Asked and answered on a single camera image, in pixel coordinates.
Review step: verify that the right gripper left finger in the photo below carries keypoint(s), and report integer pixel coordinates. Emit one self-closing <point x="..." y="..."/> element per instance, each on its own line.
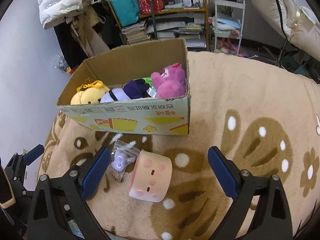
<point x="59" y="209"/>

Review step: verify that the pink swirl roll squishy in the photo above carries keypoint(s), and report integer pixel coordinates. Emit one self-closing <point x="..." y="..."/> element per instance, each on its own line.
<point x="151" y="177"/>

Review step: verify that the yellow dog plush toy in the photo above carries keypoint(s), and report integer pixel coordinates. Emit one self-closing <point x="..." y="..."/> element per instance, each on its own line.
<point x="89" y="93"/>

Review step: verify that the white-haired purple doll plush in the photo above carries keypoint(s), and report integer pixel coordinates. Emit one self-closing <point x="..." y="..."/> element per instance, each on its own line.
<point x="129" y="92"/>

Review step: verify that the green tissue pack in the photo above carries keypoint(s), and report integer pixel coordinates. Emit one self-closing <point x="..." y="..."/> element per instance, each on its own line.
<point x="146" y="87"/>

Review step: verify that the pink bear plush toy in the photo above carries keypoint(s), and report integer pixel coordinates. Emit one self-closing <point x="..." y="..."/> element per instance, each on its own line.
<point x="169" y="82"/>

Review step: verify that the purple toy in plastic bag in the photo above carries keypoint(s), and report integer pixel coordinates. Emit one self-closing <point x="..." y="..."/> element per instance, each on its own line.
<point x="122" y="155"/>

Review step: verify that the beige patterned plush blanket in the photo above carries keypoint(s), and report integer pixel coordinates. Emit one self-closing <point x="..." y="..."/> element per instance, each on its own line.
<point x="263" y="118"/>

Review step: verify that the plastic bag of toys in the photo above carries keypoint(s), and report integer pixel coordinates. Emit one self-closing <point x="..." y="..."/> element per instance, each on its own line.
<point x="62" y="65"/>

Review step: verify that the open cardboard box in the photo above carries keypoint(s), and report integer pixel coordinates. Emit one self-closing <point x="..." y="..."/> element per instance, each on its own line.
<point x="116" y="68"/>

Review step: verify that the beige trench coat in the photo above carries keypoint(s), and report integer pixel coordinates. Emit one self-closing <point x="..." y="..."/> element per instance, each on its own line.
<point x="88" y="39"/>

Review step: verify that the stack of books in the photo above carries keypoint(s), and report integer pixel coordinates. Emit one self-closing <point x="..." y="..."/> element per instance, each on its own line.
<point x="136" y="33"/>

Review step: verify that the teal bag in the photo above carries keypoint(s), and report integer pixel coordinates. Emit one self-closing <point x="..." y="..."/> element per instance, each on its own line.
<point x="127" y="11"/>

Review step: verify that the white rolling cart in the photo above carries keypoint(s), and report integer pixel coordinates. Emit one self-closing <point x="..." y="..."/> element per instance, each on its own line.
<point x="227" y="26"/>

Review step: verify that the wooden bookshelf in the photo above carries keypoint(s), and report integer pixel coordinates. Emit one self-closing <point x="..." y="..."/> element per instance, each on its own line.
<point x="146" y="20"/>

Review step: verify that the green pole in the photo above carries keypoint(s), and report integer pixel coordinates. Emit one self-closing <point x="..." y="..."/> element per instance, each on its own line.
<point x="153" y="20"/>

